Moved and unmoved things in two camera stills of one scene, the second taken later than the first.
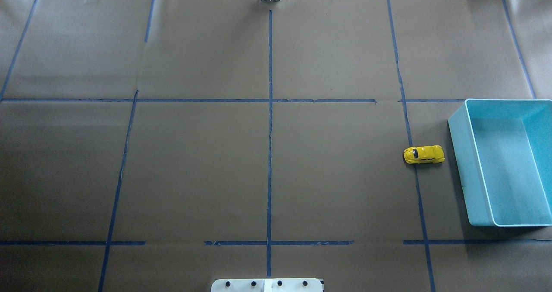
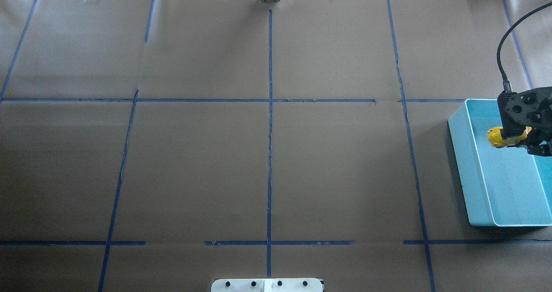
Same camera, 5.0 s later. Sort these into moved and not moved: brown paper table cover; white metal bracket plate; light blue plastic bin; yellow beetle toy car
Moved: yellow beetle toy car
Not moved: white metal bracket plate; light blue plastic bin; brown paper table cover
